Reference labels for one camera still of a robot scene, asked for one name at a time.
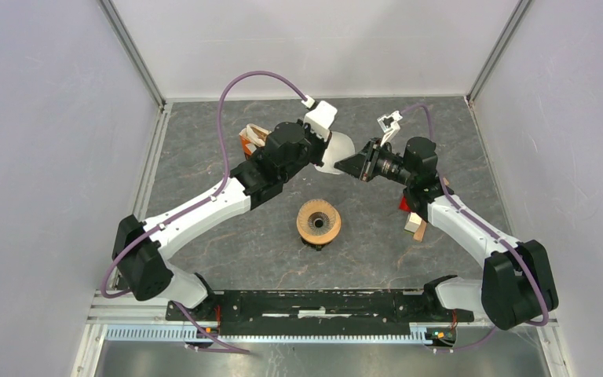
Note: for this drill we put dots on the white paper coffee filter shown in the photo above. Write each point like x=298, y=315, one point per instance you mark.
x=340, y=147

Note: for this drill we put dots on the red curved toy block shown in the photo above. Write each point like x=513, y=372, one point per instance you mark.
x=404, y=206

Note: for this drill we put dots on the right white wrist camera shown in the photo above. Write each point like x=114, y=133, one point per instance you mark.
x=390, y=126

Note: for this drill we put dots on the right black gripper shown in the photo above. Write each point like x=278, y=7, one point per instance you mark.
x=360, y=164

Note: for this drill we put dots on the white slotted cable duct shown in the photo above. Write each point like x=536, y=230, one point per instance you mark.
x=189, y=334

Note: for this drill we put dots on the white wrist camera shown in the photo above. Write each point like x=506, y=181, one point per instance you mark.
x=390, y=126
x=320, y=116

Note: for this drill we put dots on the dark glass carafe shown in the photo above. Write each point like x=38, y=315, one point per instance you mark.
x=316, y=246

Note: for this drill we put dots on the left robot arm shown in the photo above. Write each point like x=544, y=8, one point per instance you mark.
x=143, y=249

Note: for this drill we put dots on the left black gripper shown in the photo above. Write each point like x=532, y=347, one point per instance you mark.
x=321, y=143

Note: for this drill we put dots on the brown flat wooden block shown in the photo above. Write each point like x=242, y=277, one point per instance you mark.
x=420, y=231

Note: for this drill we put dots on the clear glass dripper cone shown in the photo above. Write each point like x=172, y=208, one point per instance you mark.
x=318, y=217

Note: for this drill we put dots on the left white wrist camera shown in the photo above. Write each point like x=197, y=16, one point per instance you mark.
x=320, y=116

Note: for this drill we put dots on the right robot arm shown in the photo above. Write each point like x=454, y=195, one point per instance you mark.
x=517, y=284

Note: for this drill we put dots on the orange coffee filter box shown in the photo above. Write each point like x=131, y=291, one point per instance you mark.
x=252, y=137

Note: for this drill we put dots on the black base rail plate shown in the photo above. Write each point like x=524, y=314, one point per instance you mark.
x=318, y=312

